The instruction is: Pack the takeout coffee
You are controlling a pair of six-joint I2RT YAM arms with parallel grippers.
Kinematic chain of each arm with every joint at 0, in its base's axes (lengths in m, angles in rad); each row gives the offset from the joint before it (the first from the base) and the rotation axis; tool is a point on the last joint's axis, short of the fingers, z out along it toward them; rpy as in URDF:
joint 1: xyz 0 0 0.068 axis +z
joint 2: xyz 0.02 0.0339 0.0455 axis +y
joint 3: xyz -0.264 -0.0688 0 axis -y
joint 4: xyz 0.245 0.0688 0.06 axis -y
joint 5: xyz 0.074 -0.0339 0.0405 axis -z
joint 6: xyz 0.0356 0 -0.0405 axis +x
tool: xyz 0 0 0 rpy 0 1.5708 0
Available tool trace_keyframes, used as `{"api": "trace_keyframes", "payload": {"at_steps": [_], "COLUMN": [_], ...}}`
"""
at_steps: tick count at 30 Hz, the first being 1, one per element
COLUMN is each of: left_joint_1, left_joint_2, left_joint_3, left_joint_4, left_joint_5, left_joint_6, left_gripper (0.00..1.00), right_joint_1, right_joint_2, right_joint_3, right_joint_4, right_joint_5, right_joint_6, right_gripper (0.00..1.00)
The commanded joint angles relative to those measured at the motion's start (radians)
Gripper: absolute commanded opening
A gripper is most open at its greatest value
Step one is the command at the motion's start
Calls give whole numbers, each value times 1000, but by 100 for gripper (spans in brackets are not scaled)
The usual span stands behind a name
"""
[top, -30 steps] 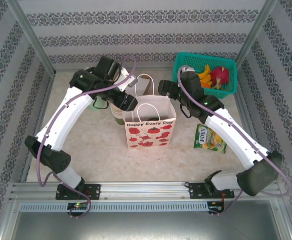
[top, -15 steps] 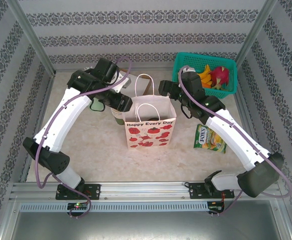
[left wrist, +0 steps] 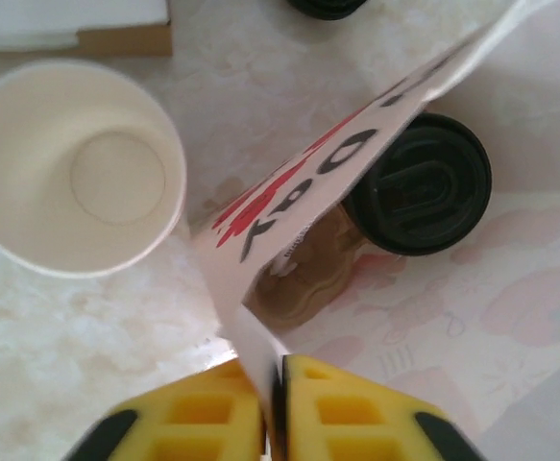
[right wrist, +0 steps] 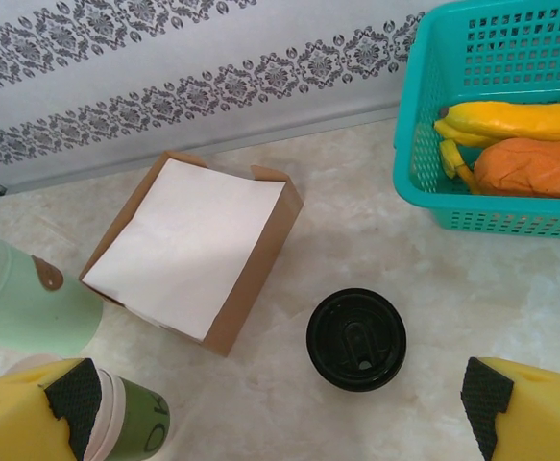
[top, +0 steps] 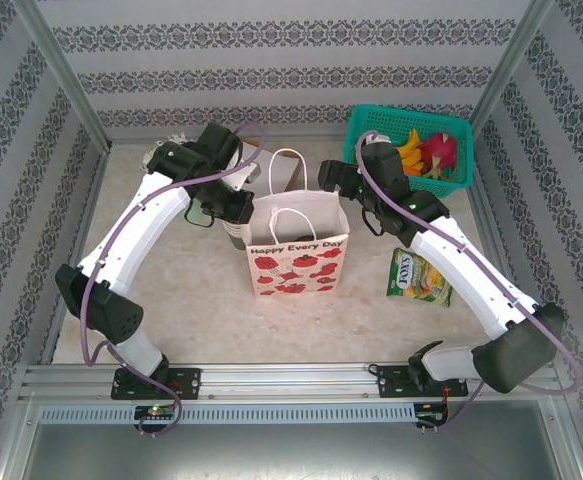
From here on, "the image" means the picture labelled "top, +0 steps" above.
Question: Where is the yellow toy banana bunch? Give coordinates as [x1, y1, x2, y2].
[395, 128, 427, 169]

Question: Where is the small controller board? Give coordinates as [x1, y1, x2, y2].
[135, 404, 175, 421]
[417, 407, 447, 426]

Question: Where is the teal plastic basket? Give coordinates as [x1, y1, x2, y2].
[343, 103, 474, 199]

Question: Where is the white red printed paper bag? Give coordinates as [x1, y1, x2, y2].
[244, 147, 351, 300]

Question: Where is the red toy dragon fruit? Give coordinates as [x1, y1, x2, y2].
[418, 130, 458, 179]

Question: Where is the aluminium frame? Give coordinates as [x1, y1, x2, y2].
[13, 0, 583, 480]

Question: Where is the kraft cardboard napkin box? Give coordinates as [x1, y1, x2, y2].
[255, 144, 310, 199]

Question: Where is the grey slotted cable duct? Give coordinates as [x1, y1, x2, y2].
[38, 403, 417, 425]

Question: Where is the dark green round object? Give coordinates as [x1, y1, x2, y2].
[183, 196, 218, 230]

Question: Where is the purple cable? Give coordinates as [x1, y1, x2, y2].
[353, 128, 583, 431]
[79, 121, 268, 439]

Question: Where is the green candy bag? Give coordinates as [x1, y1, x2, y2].
[385, 247, 455, 308]

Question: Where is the brown cardboard box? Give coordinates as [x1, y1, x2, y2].
[260, 149, 302, 196]

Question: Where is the green paper cup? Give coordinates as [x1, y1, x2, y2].
[222, 218, 248, 251]

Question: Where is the grey metal sheet panel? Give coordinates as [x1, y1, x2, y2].
[18, 399, 580, 480]

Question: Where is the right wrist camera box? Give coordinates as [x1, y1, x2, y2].
[365, 129, 393, 149]

